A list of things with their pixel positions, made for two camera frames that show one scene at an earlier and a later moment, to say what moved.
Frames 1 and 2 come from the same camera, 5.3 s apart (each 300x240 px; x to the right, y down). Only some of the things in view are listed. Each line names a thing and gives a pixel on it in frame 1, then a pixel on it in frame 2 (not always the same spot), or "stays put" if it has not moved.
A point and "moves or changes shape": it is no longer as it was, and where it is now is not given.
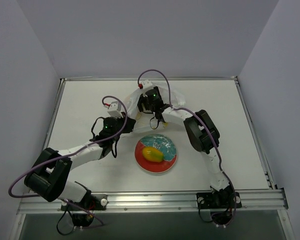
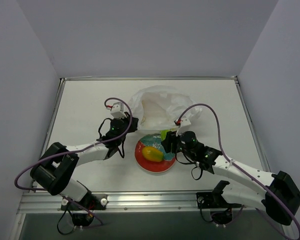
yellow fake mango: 152,154 stays put
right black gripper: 142,103 -> 168,142
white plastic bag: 142,120 moves or changes shape
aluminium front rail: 165,201 stays put
